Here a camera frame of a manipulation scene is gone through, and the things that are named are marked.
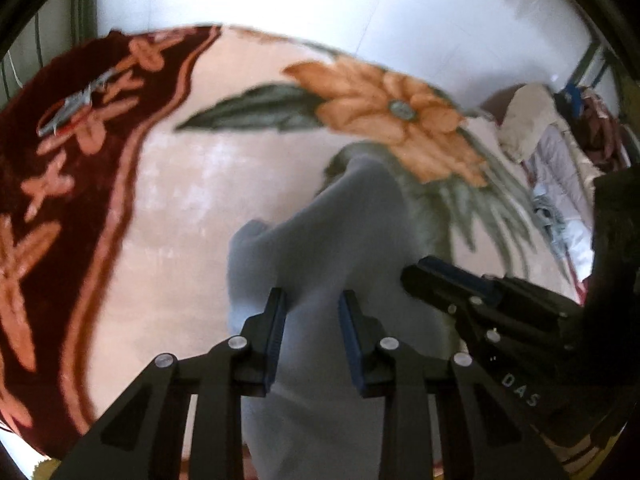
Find white bedding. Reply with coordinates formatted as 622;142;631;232
554;210;597;283

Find blue cloth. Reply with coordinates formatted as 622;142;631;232
555;85;586;113

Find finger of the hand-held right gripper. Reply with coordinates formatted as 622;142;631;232
419;255;502;307
400;264;482;322

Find pile of clothes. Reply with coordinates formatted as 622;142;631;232
500;84;608;211

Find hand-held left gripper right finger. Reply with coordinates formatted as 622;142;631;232
337;290;571;480

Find yellow shaggy mat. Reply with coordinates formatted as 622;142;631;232
27;457;62;480

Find floral plush blanket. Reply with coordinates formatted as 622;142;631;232
0;24;591;480

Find grey pants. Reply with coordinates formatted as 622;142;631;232
227;155;463;480

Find grey crumpled cloth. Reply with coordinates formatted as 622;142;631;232
531;194;567;242

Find red grey scissors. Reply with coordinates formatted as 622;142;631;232
37;67;126;138

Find dark red clothes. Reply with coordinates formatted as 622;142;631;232
580;87;632;173

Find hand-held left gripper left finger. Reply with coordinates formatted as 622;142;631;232
50;287;288;480

